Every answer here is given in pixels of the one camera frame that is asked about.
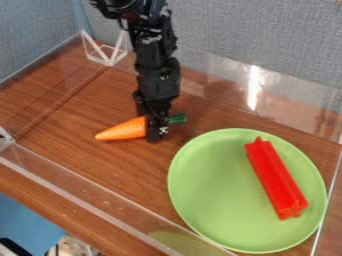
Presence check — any clear acrylic enclosure wall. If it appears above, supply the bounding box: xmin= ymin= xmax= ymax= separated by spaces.
xmin=0 ymin=33 xmax=342 ymax=256

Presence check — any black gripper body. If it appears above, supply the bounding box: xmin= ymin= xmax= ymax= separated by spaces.
xmin=135 ymin=57 xmax=180 ymax=101

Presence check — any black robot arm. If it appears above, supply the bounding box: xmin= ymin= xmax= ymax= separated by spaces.
xmin=88 ymin=0 xmax=180 ymax=142

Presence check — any orange toy carrot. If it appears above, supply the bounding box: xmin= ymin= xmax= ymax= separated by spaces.
xmin=93 ymin=112 xmax=188 ymax=142

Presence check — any clear acrylic corner bracket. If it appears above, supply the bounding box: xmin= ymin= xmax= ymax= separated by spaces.
xmin=81 ymin=31 xmax=128 ymax=67

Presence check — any red plastic block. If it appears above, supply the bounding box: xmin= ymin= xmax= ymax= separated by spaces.
xmin=244 ymin=137 xmax=308 ymax=220

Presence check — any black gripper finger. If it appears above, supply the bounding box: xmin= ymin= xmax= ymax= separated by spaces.
xmin=132 ymin=91 xmax=148 ymax=116
xmin=147 ymin=99 xmax=171 ymax=142

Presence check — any green plate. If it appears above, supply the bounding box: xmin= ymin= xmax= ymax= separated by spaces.
xmin=168 ymin=128 xmax=327 ymax=254

